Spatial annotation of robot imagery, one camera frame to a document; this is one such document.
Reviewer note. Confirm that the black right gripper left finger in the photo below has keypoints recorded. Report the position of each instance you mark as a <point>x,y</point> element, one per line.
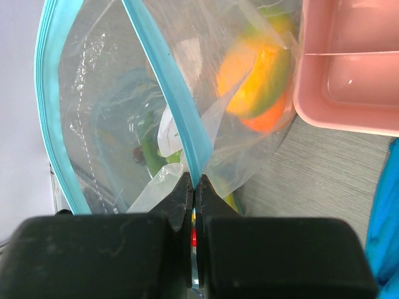
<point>137,255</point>

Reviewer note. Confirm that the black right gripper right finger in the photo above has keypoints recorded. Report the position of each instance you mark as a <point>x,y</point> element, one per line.
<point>276,257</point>

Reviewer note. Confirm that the orange tangerine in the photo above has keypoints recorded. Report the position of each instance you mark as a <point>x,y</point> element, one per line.
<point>266,121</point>

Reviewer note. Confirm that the clear zip top bag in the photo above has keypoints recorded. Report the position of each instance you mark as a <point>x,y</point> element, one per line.
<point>84,47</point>

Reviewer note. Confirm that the yellow green mango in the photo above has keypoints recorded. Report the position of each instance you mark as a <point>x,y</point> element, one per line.
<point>261,69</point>

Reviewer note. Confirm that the red chili pepper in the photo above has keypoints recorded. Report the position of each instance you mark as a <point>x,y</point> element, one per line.
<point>193,238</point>

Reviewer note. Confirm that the dark red cherry cluster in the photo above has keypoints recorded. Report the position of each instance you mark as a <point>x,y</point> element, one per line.
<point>138,156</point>

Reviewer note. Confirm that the green chili pepper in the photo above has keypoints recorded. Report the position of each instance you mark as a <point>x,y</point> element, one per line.
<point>154,161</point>

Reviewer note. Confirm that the clear blue plastic tray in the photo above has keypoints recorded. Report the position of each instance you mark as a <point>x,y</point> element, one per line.
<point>118,125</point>

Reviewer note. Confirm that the blue folded cloth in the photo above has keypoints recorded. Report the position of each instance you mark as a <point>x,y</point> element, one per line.
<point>381,245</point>

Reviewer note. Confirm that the pink divided organizer box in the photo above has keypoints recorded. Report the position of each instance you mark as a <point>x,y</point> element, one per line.
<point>348,73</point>

